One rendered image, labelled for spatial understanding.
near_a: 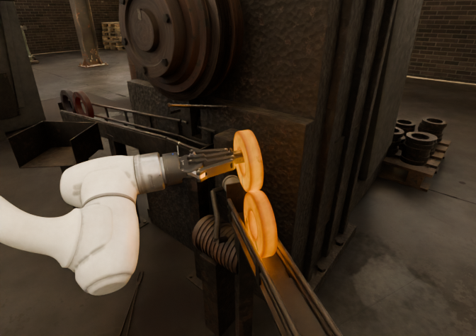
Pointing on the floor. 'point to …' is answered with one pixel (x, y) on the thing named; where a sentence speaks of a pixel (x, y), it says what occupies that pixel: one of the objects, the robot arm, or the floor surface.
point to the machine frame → (290, 108)
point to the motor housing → (217, 273)
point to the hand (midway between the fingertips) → (246, 155)
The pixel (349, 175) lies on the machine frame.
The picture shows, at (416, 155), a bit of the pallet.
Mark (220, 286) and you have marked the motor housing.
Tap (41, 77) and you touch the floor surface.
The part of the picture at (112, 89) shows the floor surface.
